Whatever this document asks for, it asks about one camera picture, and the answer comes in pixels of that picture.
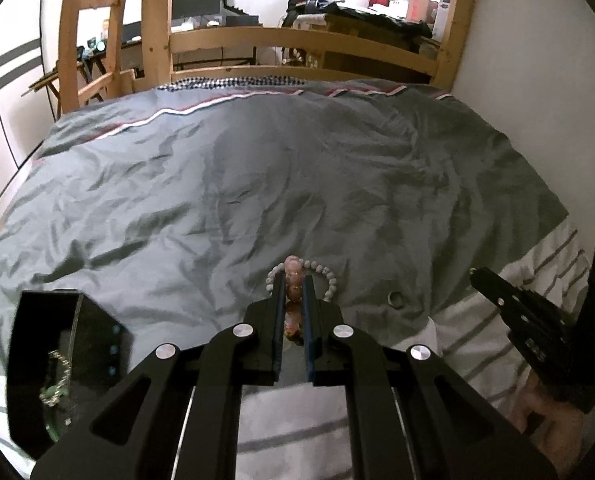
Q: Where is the wooden ladder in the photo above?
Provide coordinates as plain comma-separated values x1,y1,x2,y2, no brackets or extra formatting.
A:
58,0,133,111

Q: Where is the person's right hand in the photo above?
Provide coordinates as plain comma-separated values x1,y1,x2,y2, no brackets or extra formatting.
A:
510,385,585,443

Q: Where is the wooden bed frame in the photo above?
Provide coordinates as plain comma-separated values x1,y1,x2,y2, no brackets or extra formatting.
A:
140,0,481,92

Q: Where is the green jade bangle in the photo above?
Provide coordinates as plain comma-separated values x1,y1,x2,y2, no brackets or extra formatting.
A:
40,385,78,443

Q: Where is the white pearl bracelet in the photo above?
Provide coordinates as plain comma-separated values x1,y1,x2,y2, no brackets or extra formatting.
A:
266,258,339,303

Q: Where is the grey and white striped duvet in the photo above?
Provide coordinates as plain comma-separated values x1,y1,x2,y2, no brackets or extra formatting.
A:
0,80,595,480

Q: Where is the black rectangular box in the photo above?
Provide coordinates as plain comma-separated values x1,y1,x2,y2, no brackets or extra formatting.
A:
5,289,136,461

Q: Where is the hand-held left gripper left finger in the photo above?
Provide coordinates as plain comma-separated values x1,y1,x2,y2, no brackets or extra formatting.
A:
30,275,286,480

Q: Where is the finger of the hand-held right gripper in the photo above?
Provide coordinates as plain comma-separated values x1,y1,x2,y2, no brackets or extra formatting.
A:
469,266,584,322
499,306,587,362

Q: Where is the black clothes pile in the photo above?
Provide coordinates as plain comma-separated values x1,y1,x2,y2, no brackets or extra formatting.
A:
282,0,433,36

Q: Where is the checkered bed sheet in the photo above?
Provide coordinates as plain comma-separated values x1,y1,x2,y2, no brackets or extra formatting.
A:
158,76,308,92

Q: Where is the silver chain necklace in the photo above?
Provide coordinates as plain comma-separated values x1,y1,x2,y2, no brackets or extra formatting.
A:
40,350,73,406

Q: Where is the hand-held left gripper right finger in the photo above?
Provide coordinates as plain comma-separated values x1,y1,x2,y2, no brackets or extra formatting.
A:
303,275,561,480

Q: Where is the small wooden folding table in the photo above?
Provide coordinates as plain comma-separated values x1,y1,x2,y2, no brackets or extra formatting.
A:
28,60,113,106

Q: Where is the pink large-bead bracelet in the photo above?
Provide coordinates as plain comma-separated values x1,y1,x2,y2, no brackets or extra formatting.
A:
284,255,308,346

